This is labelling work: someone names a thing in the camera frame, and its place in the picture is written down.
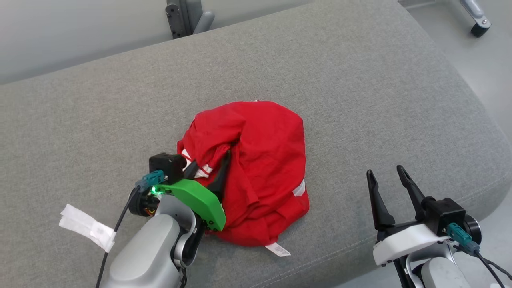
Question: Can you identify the grey metal frame with bracket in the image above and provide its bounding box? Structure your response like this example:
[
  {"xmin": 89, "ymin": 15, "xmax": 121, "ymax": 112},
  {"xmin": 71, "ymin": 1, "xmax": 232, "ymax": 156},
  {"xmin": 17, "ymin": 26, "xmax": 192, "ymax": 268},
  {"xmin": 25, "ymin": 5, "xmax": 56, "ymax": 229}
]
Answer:
[{"xmin": 166, "ymin": 0, "xmax": 216, "ymax": 39}]

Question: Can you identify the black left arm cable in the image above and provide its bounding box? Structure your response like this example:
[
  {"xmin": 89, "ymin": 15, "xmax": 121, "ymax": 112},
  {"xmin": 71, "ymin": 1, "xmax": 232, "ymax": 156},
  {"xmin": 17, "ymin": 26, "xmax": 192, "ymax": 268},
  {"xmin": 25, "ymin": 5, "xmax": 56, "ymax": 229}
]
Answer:
[{"xmin": 95, "ymin": 186, "xmax": 141, "ymax": 288}]

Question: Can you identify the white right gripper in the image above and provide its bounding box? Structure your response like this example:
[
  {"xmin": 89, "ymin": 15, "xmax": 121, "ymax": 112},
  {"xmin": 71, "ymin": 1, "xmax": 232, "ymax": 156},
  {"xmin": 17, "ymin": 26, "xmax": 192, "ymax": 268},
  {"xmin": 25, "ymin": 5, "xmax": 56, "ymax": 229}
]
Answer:
[{"xmin": 366, "ymin": 165, "xmax": 453, "ymax": 266}]

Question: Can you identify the red basketball jersey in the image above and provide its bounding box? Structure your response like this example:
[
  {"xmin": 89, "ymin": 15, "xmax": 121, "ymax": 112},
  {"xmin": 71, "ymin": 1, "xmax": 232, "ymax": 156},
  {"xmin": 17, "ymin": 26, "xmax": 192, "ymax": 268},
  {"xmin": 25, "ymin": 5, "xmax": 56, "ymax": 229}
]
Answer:
[{"xmin": 176, "ymin": 100, "xmax": 310, "ymax": 258}]

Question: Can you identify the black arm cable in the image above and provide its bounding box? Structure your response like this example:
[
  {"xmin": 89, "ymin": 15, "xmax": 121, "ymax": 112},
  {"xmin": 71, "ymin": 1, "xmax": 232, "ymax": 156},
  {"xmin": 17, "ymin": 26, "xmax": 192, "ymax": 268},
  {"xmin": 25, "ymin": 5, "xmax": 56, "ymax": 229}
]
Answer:
[
  {"xmin": 95, "ymin": 186, "xmax": 141, "ymax": 288},
  {"xmin": 456, "ymin": 240, "xmax": 512, "ymax": 288}
]

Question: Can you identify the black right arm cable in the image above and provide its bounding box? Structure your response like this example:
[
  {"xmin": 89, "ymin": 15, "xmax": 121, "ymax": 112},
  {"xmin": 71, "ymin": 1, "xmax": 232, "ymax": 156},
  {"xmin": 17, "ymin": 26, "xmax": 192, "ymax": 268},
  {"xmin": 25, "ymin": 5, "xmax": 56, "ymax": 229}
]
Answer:
[{"xmin": 456, "ymin": 240, "xmax": 512, "ymax": 288}]

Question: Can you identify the teal left cable connector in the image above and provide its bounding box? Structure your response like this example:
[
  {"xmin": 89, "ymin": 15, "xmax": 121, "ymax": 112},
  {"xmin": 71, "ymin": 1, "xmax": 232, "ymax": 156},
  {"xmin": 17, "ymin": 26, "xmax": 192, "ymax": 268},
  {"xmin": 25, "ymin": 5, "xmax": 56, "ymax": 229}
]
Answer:
[{"xmin": 136, "ymin": 170, "xmax": 166, "ymax": 192}]

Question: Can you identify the grey leg with black caster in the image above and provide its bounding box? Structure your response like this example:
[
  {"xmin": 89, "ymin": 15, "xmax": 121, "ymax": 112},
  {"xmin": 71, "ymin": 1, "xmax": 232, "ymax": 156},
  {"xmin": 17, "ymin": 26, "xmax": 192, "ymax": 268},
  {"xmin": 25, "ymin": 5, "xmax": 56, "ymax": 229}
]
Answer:
[{"xmin": 459, "ymin": 0, "xmax": 492, "ymax": 38}]

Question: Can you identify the teal cable connector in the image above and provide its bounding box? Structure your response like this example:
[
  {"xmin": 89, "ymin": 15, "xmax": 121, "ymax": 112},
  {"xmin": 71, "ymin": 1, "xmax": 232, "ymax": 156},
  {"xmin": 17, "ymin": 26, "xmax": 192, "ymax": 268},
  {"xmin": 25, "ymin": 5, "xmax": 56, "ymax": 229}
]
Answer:
[
  {"xmin": 447, "ymin": 223, "xmax": 480, "ymax": 255},
  {"xmin": 136, "ymin": 170, "xmax": 166, "ymax": 192}
]

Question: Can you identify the white tape on cable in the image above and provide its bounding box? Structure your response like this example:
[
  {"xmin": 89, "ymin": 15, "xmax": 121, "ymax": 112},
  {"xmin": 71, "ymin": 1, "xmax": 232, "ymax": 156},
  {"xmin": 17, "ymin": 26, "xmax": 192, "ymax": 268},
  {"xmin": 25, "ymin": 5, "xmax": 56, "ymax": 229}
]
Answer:
[{"xmin": 59, "ymin": 204, "xmax": 117, "ymax": 253}]

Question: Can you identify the teal right cable connector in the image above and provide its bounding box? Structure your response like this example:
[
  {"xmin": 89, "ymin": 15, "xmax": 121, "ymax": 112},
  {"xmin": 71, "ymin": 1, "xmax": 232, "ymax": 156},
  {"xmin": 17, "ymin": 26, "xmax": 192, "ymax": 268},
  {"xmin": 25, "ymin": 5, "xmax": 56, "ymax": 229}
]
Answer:
[{"xmin": 447, "ymin": 223, "xmax": 480, "ymax": 255}]

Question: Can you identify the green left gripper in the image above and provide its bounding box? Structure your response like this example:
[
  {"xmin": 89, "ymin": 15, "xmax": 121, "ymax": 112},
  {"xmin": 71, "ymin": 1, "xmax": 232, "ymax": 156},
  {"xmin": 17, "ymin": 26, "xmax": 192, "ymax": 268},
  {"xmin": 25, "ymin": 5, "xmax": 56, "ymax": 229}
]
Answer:
[{"xmin": 154, "ymin": 149, "xmax": 232, "ymax": 232}]

